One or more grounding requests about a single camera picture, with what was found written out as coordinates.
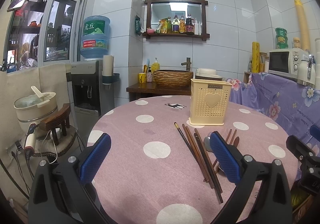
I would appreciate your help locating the yellow oil bottle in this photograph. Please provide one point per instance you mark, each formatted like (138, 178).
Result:
(182, 28)

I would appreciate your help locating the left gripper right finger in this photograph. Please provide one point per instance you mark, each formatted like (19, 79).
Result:
(273, 202)

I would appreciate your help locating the dark soy sauce bottle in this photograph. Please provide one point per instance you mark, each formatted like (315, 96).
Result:
(189, 25)

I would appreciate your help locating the wooden framed mirror shelf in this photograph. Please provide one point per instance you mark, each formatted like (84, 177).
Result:
(163, 18)

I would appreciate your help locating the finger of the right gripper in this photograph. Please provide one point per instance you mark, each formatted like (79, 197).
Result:
(315, 132)

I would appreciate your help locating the tall yellow roll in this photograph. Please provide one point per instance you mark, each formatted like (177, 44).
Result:
(303, 25)

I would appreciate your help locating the dark wooden spoon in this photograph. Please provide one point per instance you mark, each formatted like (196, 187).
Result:
(236, 141)

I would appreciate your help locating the yellow mug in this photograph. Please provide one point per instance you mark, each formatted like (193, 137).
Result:
(142, 78)

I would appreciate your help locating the pink polka dot tablecloth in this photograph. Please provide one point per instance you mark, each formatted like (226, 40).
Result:
(149, 174)

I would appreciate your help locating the woven basin sink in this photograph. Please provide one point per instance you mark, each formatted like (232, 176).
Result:
(172, 78)

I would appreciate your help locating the cream electric pot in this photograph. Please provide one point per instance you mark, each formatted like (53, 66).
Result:
(34, 108)

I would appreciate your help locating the bronze faucet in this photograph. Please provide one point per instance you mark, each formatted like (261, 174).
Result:
(187, 64)

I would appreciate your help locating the white microwave oven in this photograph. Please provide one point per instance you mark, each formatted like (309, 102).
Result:
(285, 62)

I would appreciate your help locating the metal spoon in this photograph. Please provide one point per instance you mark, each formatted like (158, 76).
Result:
(208, 148)

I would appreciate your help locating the dark wooden chair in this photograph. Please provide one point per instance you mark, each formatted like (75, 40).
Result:
(59, 119)

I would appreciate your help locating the water dispenser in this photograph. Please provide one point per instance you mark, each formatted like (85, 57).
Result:
(92, 98)

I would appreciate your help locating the yellow wrap roll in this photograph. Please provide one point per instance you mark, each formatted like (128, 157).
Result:
(255, 57)

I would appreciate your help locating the purple floral cloth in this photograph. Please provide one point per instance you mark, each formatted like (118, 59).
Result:
(273, 108)

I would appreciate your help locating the cream plastic utensil holder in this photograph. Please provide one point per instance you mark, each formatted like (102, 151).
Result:
(209, 101)

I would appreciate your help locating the blue water jug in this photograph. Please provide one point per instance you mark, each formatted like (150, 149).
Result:
(95, 37)

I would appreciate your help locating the black chopstick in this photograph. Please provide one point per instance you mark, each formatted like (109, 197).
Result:
(187, 139)

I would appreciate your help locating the dark wooden sink counter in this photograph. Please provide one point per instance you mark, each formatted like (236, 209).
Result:
(149, 89)

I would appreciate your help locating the white rice cooker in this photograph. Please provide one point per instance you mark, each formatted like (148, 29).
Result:
(207, 74)

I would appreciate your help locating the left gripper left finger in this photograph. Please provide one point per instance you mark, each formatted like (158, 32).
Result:
(64, 193)

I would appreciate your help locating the green instant noodle cups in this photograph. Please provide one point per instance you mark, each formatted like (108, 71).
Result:
(281, 38)

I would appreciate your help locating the white electric kettle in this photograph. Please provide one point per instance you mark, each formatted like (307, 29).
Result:
(306, 69)

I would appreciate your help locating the paper cup stack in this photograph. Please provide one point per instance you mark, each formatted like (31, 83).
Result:
(108, 62)

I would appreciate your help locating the yellow soap dispenser bottle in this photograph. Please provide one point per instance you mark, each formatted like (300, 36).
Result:
(155, 66)

